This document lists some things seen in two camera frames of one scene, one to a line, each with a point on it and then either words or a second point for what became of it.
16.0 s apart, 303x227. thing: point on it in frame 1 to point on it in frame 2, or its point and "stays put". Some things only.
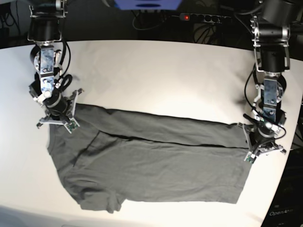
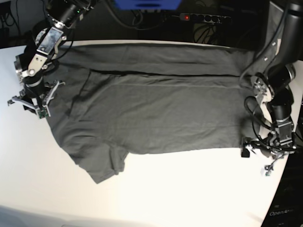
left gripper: x=60 y=110 to x=40 y=103
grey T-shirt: x=111 y=156 to x=117 y=99
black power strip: x=200 y=17 stays put
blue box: x=148 y=5 stays put
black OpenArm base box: x=286 y=207 stays put
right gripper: x=261 y=141 to x=250 y=144
